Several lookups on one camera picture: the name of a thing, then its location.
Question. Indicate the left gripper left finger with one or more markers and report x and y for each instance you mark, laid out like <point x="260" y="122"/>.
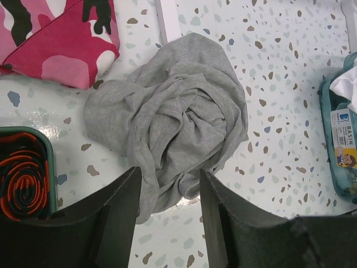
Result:
<point x="96" y="231"/>

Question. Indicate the centre rack pole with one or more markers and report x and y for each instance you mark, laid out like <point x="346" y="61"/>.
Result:
<point x="168" y="20"/>

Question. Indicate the grey tank top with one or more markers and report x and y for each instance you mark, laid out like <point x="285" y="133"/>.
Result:
<point x="183" y="111"/>

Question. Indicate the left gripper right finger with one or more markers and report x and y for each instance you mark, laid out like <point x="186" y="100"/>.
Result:
<point x="240" y="234"/>

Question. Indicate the pink camouflage garment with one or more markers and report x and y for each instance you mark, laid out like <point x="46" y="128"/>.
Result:
<point x="69" y="42"/>

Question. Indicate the rack pole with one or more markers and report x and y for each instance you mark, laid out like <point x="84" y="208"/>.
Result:
<point x="348" y="8"/>
<point x="168" y="20"/>

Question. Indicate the green compartment tray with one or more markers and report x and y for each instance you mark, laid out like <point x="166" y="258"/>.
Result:
<point x="51" y="156"/>

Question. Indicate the white clothes in basin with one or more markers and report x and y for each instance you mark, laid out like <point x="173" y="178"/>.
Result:
<point x="345" y="86"/>

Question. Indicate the teal plastic basin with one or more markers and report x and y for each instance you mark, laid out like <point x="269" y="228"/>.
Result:
<point x="340" y="134"/>

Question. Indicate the right rack pole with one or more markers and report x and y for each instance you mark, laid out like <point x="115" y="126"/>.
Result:
<point x="348" y="8"/>

